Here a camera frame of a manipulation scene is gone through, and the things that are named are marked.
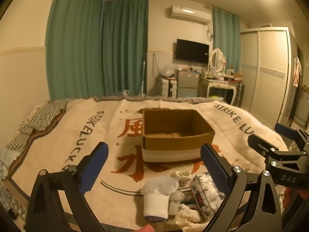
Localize crumpled white cloth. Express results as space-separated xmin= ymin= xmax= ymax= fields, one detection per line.
xmin=173 ymin=208 xmax=204 ymax=232

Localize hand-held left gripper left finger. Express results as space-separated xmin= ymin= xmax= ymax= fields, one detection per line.
xmin=25 ymin=141 xmax=109 ymax=232

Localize clear plastic bag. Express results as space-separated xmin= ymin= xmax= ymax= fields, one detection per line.
xmin=161 ymin=64 xmax=177 ymax=77

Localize white drawer unit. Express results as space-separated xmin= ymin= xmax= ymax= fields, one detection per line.
xmin=158 ymin=76 xmax=178 ymax=97

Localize brown cardboard box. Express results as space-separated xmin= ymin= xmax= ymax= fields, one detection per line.
xmin=142 ymin=109 xmax=216 ymax=163

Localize white sock with dark cuff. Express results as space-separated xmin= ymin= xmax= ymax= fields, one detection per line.
xmin=141 ymin=177 xmax=179 ymax=223

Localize hanging clothes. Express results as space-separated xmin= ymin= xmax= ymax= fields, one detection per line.
xmin=292 ymin=56 xmax=303 ymax=88

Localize grey drawer cabinet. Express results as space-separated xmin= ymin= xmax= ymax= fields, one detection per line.
xmin=177 ymin=69 xmax=200 ymax=99

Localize white air conditioner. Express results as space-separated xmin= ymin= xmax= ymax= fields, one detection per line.
xmin=167 ymin=4 xmax=212 ymax=25

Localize small white folded socks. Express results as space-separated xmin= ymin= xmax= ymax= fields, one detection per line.
xmin=170 ymin=170 xmax=192 ymax=187

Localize white louvered wardrobe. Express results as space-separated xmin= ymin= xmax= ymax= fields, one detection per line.
xmin=240 ymin=27 xmax=294 ymax=126

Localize short white sock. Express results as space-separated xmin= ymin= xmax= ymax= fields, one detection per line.
xmin=168 ymin=190 xmax=186 ymax=216

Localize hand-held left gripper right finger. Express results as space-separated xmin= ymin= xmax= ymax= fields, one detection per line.
xmin=200 ymin=143 xmax=283 ymax=232

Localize cream printed blanket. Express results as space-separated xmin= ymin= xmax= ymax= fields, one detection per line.
xmin=7 ymin=96 xmax=290 ymax=232

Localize light blue patterned sheet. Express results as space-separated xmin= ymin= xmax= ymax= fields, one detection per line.
xmin=0 ymin=147 xmax=33 ymax=225

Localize black wall television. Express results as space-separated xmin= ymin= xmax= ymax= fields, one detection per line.
xmin=175 ymin=38 xmax=210 ymax=63

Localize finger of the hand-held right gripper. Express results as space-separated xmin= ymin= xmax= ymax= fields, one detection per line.
xmin=247 ymin=134 xmax=278 ymax=160
xmin=275 ymin=123 xmax=309 ymax=151

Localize white mop pole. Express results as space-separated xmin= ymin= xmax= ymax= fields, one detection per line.
xmin=142 ymin=60 xmax=147 ymax=95

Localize white oval vanity mirror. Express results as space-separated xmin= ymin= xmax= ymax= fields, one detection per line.
xmin=208 ymin=48 xmax=227 ymax=73

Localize narrow green curtain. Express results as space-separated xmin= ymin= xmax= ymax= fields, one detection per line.
xmin=212 ymin=5 xmax=242 ymax=75

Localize white dressing table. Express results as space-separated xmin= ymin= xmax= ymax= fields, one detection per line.
xmin=199 ymin=77 xmax=239 ymax=105

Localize wide green curtain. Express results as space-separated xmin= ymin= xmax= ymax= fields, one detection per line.
xmin=45 ymin=0 xmax=105 ymax=100

